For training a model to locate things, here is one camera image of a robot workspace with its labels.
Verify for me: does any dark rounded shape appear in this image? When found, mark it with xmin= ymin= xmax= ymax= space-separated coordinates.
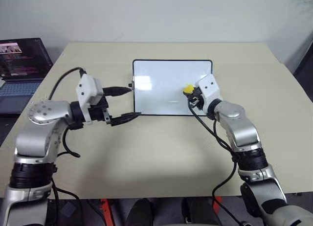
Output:
xmin=126 ymin=198 xmax=155 ymax=226
xmin=182 ymin=197 xmax=222 ymax=226

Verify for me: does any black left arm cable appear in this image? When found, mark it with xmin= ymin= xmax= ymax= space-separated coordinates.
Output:
xmin=47 ymin=67 xmax=87 ymax=226

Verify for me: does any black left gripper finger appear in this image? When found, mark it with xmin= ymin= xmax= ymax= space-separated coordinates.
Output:
xmin=110 ymin=112 xmax=142 ymax=127
xmin=102 ymin=86 xmax=134 ymax=98

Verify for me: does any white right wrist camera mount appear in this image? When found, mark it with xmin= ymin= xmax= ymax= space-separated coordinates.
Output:
xmin=195 ymin=74 xmax=224 ymax=114

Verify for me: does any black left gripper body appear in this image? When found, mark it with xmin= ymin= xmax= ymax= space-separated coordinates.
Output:
xmin=89 ymin=96 xmax=113 ymax=124

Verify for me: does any black furniture panel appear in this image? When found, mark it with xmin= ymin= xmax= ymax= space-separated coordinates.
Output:
xmin=285 ymin=32 xmax=313 ymax=90

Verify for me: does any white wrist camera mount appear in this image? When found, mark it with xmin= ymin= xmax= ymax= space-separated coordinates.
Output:
xmin=75 ymin=73 xmax=104 ymax=126
xmin=195 ymin=74 xmax=224 ymax=114

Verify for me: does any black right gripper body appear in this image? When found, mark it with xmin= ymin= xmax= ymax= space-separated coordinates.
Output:
xmin=187 ymin=88 xmax=208 ymax=112

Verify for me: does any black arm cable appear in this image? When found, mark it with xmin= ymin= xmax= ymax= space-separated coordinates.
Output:
xmin=187 ymin=100 xmax=247 ymax=226
xmin=47 ymin=67 xmax=87 ymax=226

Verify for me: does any yellow whiteboard eraser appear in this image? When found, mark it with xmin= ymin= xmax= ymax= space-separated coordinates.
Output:
xmin=182 ymin=83 xmax=195 ymax=94

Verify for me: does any black framed whiteboard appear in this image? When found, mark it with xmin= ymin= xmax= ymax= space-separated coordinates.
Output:
xmin=132 ymin=59 xmax=216 ymax=116

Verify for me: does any open laptop computer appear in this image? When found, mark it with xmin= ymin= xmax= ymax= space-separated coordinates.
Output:
xmin=0 ymin=37 xmax=54 ymax=118

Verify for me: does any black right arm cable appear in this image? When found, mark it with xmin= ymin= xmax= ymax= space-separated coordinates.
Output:
xmin=187 ymin=100 xmax=247 ymax=226

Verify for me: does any orange metal frame part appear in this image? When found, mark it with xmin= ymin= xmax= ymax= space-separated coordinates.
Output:
xmin=212 ymin=196 xmax=224 ymax=212
xmin=100 ymin=199 xmax=115 ymax=226

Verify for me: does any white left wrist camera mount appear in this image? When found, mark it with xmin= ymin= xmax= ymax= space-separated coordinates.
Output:
xmin=75 ymin=73 xmax=104 ymax=126

